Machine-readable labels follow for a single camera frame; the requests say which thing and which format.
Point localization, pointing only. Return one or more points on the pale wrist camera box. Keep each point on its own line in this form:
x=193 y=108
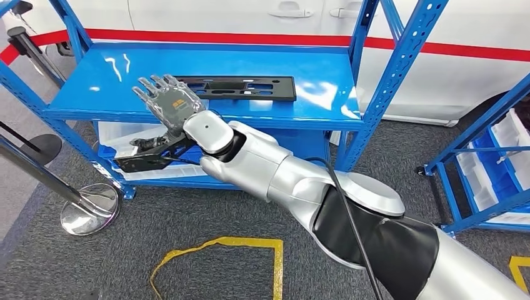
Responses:
x=124 y=152

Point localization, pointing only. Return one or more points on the black plastic panel part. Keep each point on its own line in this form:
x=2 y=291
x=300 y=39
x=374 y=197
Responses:
x=256 y=95

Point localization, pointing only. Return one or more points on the blue metal shelf rack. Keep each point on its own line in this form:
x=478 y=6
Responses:
x=103 y=95
x=476 y=129

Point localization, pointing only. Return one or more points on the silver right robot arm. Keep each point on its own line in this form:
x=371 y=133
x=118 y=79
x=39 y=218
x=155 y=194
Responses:
x=269 y=170

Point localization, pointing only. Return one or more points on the chrome stanchion with mirror base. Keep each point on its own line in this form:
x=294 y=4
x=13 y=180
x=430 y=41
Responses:
x=91 y=211

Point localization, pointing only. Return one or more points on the yellow floor tape square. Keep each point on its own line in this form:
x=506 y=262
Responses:
x=277 y=269
x=517 y=273

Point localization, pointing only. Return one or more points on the stanchion with dark base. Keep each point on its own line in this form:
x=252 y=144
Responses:
x=45 y=145

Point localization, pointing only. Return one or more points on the red barrier belt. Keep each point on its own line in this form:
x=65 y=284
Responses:
x=248 y=39

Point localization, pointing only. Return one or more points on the white car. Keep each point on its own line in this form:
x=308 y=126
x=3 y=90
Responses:
x=455 y=82

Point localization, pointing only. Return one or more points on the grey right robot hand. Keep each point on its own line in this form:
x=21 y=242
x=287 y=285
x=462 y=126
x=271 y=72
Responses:
x=174 y=105

